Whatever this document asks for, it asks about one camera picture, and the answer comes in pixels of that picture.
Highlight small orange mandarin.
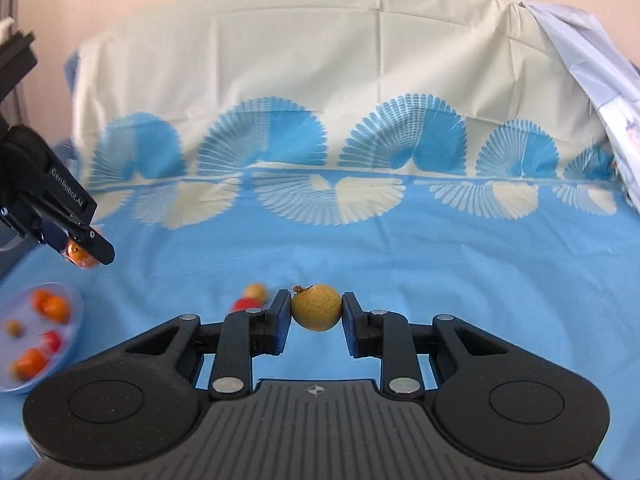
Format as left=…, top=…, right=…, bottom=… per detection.
left=65, top=240, right=100, bottom=269

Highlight red cherry tomato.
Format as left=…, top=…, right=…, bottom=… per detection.
left=231, top=297, right=262, bottom=312

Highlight yellow-brown round pear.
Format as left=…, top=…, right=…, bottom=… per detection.
left=291, top=284, right=342, bottom=332

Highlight orange mandarin on plate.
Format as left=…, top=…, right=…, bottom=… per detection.
left=30, top=289, right=70, bottom=324

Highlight light blue plate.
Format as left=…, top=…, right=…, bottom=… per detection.
left=1, top=282, right=84, bottom=394

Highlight small longan on plate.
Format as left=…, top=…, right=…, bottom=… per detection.
left=4, top=318, right=24, bottom=338

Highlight red tomato on plate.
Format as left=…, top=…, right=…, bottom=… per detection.
left=39, top=330, right=64, bottom=356

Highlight blue patterned bed sheet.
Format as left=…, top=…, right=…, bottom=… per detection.
left=1, top=0, right=639, bottom=479

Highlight white floral cloth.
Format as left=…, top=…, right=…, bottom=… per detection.
left=523, top=1, right=639, bottom=208

